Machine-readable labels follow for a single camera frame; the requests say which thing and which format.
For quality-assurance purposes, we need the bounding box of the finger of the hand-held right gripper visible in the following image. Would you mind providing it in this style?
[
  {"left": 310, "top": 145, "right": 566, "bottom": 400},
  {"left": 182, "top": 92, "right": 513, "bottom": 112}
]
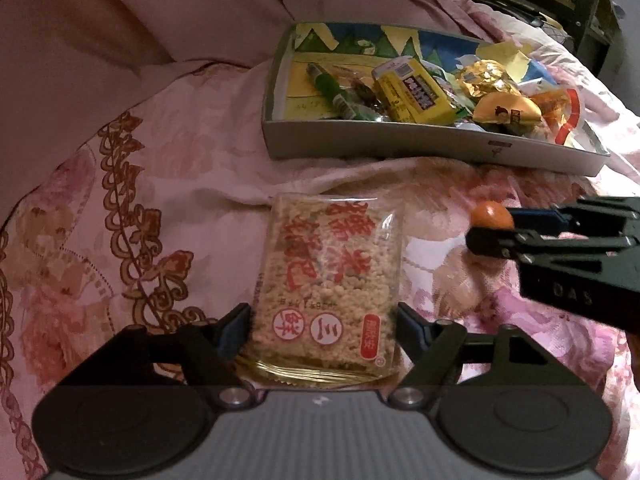
[
  {"left": 465, "top": 227, "right": 627, "bottom": 264},
  {"left": 507, "top": 199, "right": 640, "bottom": 236}
]

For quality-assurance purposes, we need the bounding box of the floral pink bedsheet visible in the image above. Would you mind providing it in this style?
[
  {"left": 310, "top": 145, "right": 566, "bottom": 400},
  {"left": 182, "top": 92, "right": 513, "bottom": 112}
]
[{"left": 0, "top": 0, "right": 640, "bottom": 480}]

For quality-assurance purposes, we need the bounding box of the pink curtain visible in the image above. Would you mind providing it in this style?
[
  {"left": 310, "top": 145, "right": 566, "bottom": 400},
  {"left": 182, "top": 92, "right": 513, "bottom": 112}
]
[{"left": 0, "top": 0, "right": 481, "bottom": 81}]

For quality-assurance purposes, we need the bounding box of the green sausage stick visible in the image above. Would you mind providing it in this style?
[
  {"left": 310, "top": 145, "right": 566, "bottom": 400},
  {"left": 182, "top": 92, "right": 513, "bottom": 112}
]
[{"left": 305, "top": 62, "right": 368, "bottom": 121}]

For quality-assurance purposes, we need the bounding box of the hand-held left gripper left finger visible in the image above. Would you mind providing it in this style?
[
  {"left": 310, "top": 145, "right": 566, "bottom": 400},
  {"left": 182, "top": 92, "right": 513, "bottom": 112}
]
[{"left": 60, "top": 302, "right": 258, "bottom": 407}]

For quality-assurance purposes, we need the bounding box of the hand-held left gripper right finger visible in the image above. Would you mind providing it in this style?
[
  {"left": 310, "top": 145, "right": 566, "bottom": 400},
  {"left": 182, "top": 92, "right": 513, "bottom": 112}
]
[{"left": 389, "top": 302, "right": 583, "bottom": 408}]

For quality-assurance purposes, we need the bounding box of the grey box with colourful print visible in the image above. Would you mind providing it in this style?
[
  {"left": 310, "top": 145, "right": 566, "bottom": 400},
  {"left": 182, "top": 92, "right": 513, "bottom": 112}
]
[{"left": 261, "top": 21, "right": 612, "bottom": 177}]

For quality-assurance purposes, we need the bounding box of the clear packet with green print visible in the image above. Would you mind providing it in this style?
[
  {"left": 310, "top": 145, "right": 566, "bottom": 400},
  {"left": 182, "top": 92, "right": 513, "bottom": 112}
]
[{"left": 360, "top": 95, "right": 401, "bottom": 123}]

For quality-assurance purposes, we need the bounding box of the small orange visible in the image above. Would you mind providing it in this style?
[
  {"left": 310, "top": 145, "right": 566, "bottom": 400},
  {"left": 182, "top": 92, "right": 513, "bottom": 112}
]
[{"left": 471, "top": 201, "right": 515, "bottom": 233}]

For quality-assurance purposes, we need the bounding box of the black bag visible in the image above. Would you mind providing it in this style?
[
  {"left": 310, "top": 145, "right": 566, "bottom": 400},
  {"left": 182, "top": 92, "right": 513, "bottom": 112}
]
[{"left": 472, "top": 0, "right": 548, "bottom": 25}]

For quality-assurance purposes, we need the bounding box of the orange red snack packet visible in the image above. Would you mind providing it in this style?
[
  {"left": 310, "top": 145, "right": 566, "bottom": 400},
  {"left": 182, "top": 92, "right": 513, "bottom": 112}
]
[{"left": 530, "top": 85, "right": 588, "bottom": 148}]

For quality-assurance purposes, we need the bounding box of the golden foil snack packet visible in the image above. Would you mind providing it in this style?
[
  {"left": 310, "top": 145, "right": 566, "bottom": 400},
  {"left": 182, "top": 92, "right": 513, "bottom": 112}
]
[{"left": 457, "top": 59, "right": 543, "bottom": 128}]

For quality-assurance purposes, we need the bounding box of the yellow snack packet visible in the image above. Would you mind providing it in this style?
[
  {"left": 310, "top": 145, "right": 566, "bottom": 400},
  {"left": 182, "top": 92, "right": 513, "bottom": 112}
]
[{"left": 372, "top": 57, "right": 451, "bottom": 125}]

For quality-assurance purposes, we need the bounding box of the desk with shelves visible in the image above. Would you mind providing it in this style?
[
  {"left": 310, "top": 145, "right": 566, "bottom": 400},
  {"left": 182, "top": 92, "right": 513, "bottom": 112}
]
[{"left": 470, "top": 0, "right": 623, "bottom": 56}]

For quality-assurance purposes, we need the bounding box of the clear rice cracker packet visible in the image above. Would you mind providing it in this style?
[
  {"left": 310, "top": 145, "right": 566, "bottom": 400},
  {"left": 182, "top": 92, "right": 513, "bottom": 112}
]
[{"left": 239, "top": 191, "right": 405, "bottom": 390}]

